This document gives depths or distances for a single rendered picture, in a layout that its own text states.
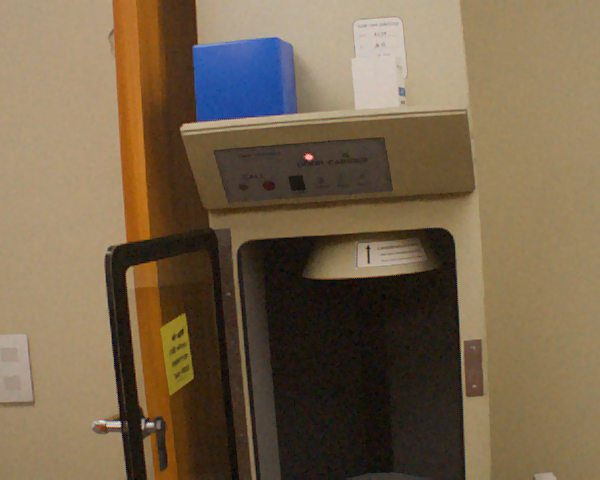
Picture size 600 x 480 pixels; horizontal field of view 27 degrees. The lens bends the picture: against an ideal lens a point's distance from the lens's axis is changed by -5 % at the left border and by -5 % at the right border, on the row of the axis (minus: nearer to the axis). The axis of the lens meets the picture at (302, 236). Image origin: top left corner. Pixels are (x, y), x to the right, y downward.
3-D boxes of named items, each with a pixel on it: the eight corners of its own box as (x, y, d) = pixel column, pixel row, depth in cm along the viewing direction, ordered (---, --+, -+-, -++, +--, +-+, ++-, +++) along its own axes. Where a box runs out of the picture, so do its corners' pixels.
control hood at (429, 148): (206, 209, 155) (200, 126, 155) (477, 190, 150) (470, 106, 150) (183, 213, 144) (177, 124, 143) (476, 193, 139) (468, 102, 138)
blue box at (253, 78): (215, 124, 154) (210, 51, 153) (298, 117, 152) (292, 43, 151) (196, 123, 144) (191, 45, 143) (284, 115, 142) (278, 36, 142)
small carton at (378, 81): (364, 112, 148) (359, 61, 148) (407, 109, 147) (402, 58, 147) (355, 110, 144) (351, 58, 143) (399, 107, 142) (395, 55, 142)
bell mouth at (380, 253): (312, 269, 173) (309, 227, 172) (445, 260, 170) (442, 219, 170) (291, 282, 155) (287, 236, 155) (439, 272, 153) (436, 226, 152)
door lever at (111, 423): (170, 423, 137) (168, 400, 137) (136, 441, 128) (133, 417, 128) (126, 423, 139) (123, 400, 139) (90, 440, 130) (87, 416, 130)
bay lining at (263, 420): (291, 475, 181) (271, 229, 179) (471, 466, 177) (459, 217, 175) (260, 521, 157) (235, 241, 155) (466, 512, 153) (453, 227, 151)
